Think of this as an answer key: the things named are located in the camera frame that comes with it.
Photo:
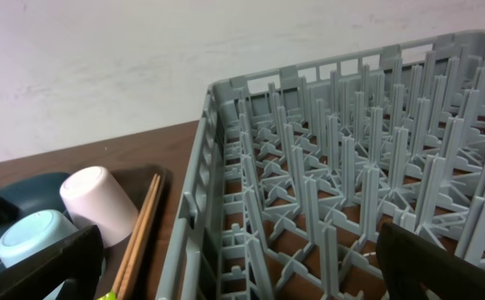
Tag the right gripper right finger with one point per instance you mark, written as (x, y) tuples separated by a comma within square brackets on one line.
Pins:
[(410, 265)]

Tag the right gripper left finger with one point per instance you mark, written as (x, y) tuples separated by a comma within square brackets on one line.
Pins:
[(75, 263)]

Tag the green snack wrapper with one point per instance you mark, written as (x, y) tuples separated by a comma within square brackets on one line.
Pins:
[(109, 296)]

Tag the light blue cup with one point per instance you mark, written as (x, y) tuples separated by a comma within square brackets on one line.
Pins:
[(32, 234)]

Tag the pink cup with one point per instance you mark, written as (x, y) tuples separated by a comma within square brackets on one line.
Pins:
[(92, 196)]

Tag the dark blue bowl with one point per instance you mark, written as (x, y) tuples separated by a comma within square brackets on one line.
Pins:
[(34, 194)]

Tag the grey dishwasher rack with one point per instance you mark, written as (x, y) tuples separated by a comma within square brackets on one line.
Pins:
[(295, 170)]

